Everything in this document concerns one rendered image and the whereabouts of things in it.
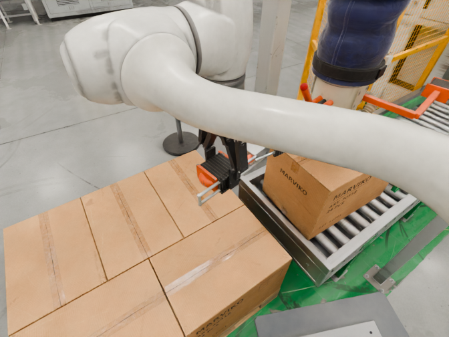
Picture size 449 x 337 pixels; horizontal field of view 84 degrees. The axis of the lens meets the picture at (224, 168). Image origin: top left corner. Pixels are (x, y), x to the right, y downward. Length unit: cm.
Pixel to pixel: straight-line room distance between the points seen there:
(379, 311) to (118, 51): 111
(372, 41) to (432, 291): 177
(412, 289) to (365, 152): 198
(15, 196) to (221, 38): 265
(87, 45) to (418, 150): 35
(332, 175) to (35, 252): 149
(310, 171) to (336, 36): 54
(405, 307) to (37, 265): 213
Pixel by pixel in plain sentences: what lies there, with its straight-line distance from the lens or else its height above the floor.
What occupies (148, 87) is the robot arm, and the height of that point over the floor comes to 160.
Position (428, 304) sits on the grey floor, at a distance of 223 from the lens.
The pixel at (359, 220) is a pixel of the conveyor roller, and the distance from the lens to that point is 162.
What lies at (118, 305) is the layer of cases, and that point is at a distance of 133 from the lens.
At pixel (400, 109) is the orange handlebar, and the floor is 128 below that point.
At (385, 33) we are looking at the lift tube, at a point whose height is 151.
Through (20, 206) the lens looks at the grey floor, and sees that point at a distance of 278.
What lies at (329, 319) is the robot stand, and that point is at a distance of 108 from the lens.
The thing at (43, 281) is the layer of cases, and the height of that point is 54.
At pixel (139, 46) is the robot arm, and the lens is 32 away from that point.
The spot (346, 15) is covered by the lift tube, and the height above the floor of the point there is 155.
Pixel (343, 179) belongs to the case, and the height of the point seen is 95.
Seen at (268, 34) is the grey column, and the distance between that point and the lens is 211.
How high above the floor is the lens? 174
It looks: 45 degrees down
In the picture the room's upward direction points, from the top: straight up
